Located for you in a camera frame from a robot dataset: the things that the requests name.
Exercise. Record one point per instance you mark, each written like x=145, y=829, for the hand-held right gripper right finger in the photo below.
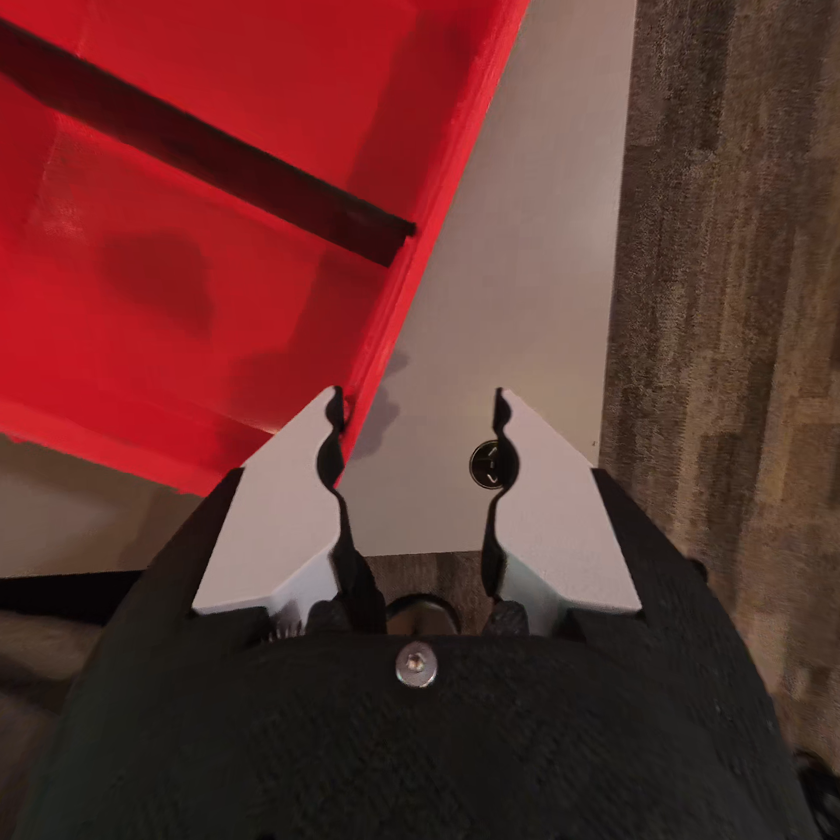
x=564, y=538

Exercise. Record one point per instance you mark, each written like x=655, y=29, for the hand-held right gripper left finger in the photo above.
x=269, y=538

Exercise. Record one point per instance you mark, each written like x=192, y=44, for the red plastic bin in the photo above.
x=197, y=295

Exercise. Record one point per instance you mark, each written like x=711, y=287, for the round black table button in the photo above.
x=487, y=464

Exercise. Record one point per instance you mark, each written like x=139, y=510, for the round metal table foot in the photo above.
x=420, y=617

